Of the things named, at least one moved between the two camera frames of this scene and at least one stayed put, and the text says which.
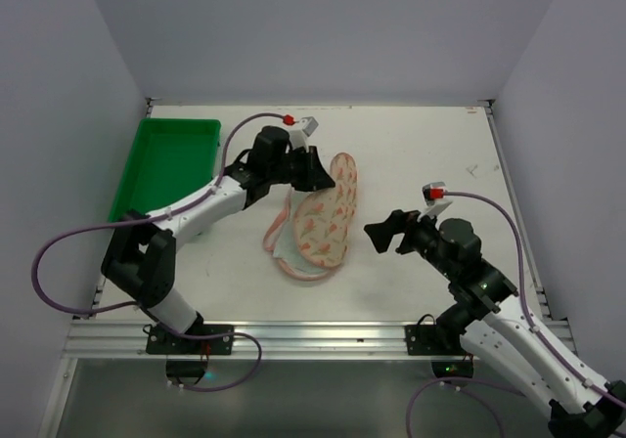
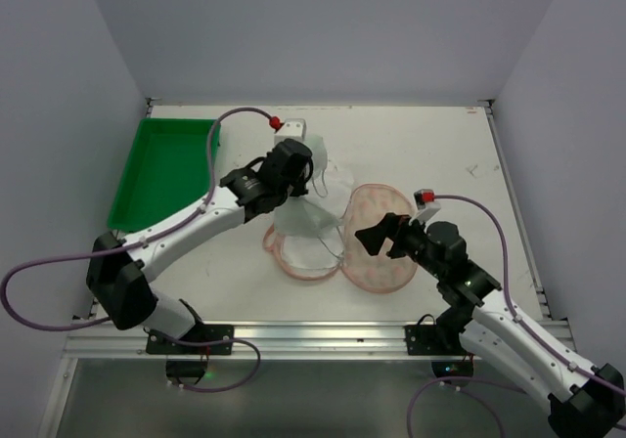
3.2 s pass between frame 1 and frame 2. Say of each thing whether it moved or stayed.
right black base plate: stayed
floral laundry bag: moved
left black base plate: stayed
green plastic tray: stayed
